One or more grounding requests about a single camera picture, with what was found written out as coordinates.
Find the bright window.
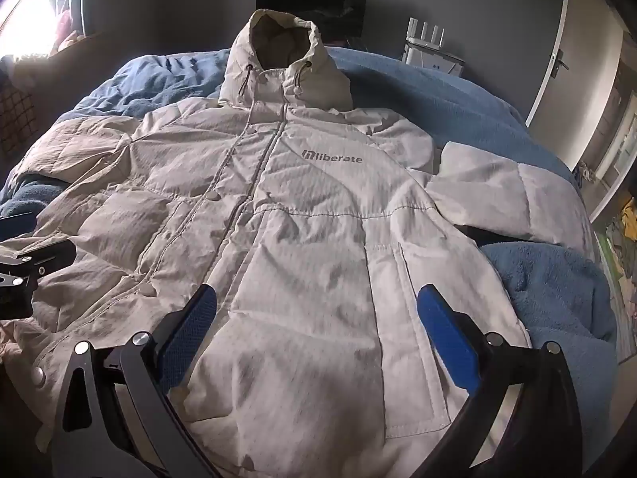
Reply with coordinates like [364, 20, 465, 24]
[0, 0, 95, 61]

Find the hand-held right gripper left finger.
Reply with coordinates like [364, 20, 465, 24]
[50, 283, 220, 478]

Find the blue fleece blanket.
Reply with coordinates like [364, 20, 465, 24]
[0, 47, 620, 364]

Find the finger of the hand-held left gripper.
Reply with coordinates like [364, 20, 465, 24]
[0, 239, 77, 290]
[0, 213, 37, 241]

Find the white wifi router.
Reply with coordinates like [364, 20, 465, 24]
[402, 40, 466, 76]

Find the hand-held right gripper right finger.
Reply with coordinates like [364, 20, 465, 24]
[398, 283, 584, 478]

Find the white room door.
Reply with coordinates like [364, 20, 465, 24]
[525, 0, 625, 130]

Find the checkered cushion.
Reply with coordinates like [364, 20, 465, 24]
[0, 77, 38, 160]

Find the cream white duvet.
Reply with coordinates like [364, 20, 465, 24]
[0, 8, 595, 478]

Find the metal door handle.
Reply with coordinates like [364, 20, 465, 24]
[550, 49, 571, 79]

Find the white router with antennas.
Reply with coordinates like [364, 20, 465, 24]
[405, 17, 446, 43]

